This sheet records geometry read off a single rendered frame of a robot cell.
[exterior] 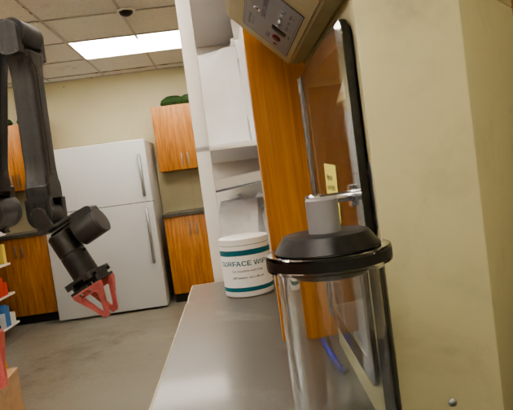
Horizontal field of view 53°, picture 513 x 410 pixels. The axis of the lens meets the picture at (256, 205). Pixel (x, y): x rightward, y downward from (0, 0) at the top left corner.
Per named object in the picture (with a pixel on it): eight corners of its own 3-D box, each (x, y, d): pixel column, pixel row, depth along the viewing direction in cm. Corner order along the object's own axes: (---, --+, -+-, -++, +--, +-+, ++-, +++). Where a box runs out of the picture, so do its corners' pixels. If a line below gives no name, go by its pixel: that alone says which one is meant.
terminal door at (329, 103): (335, 315, 85) (304, 74, 83) (392, 390, 55) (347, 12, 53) (331, 316, 85) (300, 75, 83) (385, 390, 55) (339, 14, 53)
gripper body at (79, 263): (112, 268, 115) (94, 242, 115) (93, 279, 105) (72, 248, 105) (89, 284, 116) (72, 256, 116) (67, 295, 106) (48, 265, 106)
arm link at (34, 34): (-11, 28, 114) (-42, 15, 104) (46, 28, 113) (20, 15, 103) (-10, 227, 117) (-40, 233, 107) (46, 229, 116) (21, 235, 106)
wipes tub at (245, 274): (272, 283, 141) (265, 229, 141) (277, 293, 128) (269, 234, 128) (225, 290, 141) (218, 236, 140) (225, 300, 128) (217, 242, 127)
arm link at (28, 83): (22, 35, 114) (-9, 21, 103) (46, 31, 113) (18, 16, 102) (49, 226, 116) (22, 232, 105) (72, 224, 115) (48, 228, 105)
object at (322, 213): (389, 259, 47) (380, 187, 47) (378, 282, 38) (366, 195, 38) (294, 265, 50) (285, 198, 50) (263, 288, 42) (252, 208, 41)
